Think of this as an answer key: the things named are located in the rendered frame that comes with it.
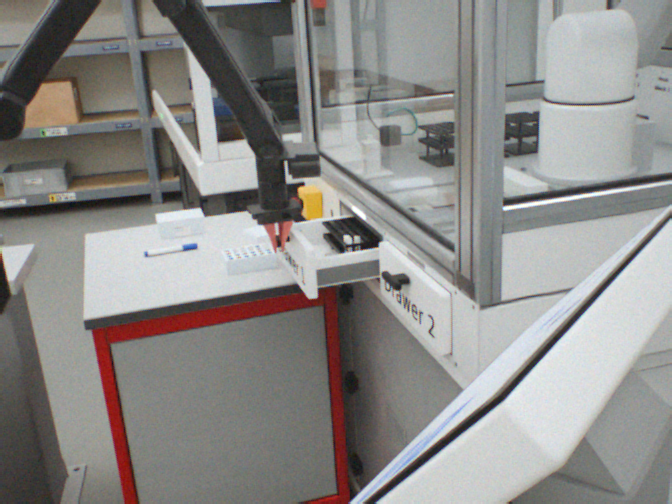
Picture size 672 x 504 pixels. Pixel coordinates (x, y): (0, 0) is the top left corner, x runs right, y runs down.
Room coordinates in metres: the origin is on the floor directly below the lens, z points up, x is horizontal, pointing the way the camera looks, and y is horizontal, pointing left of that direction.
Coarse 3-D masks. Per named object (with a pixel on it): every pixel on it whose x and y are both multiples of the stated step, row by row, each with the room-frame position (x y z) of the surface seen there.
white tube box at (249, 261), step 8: (248, 248) 1.77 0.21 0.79; (256, 248) 1.75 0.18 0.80; (272, 248) 1.75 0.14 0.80; (224, 256) 1.71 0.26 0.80; (232, 256) 1.71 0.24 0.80; (240, 256) 1.70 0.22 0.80; (248, 256) 1.70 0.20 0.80; (256, 256) 1.70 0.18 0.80; (264, 256) 1.70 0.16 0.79; (272, 256) 1.71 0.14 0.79; (224, 264) 1.71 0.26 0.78; (232, 264) 1.68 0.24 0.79; (240, 264) 1.68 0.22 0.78; (248, 264) 1.69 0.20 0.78; (256, 264) 1.69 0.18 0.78; (264, 264) 1.70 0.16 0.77; (272, 264) 1.70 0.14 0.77; (232, 272) 1.68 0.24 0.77; (240, 272) 1.68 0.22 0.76; (248, 272) 1.69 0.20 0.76
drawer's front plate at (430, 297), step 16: (384, 256) 1.35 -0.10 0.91; (400, 256) 1.29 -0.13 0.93; (400, 272) 1.27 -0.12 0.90; (416, 272) 1.20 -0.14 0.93; (384, 288) 1.35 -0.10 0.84; (416, 288) 1.20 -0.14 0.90; (432, 288) 1.13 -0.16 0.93; (416, 304) 1.20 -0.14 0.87; (432, 304) 1.13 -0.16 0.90; (448, 304) 1.10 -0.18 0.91; (448, 320) 1.10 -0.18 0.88; (432, 336) 1.14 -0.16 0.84; (448, 336) 1.10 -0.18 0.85; (448, 352) 1.10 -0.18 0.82
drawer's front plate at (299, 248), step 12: (276, 228) 1.62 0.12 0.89; (300, 240) 1.41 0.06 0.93; (288, 252) 1.52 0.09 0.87; (300, 252) 1.41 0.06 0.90; (312, 252) 1.37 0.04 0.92; (288, 264) 1.53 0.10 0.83; (300, 264) 1.42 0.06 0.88; (312, 264) 1.37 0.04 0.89; (300, 276) 1.43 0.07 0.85; (312, 276) 1.37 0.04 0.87; (312, 288) 1.37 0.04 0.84
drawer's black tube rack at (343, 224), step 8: (336, 224) 1.59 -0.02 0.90; (344, 224) 1.58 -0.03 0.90; (352, 224) 1.58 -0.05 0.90; (360, 224) 1.58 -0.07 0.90; (344, 232) 1.53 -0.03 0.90; (352, 232) 1.52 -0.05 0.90; (360, 232) 1.52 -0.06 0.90; (368, 232) 1.52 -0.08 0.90; (328, 240) 1.57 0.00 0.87; (336, 240) 1.56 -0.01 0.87; (352, 240) 1.47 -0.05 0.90; (360, 240) 1.47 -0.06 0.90; (368, 240) 1.47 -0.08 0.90; (376, 240) 1.46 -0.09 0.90; (336, 248) 1.51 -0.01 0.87; (344, 248) 1.51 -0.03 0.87; (352, 248) 1.46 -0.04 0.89; (360, 248) 1.51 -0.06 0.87; (368, 248) 1.50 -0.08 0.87
